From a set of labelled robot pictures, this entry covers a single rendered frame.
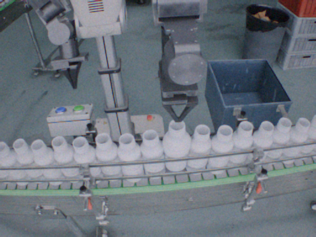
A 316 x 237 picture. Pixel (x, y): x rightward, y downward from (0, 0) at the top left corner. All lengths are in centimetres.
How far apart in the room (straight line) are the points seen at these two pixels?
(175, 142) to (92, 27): 64
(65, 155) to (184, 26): 45
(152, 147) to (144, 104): 176
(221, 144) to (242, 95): 78
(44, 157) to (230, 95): 101
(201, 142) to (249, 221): 125
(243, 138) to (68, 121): 50
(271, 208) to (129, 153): 143
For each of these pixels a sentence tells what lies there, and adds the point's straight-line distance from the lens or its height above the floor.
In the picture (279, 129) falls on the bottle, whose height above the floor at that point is 115.
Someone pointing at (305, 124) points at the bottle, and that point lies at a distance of 79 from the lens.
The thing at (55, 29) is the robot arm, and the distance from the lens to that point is 68.
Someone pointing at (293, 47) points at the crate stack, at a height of 30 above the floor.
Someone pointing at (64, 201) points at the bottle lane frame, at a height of 94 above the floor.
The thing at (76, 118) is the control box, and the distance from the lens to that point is 80.
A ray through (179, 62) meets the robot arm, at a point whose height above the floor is 145.
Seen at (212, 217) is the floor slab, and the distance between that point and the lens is 181.
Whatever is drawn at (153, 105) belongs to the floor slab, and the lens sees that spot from 239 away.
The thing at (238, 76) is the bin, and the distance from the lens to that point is 138.
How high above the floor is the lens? 167
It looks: 47 degrees down
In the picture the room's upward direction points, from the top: 3 degrees counter-clockwise
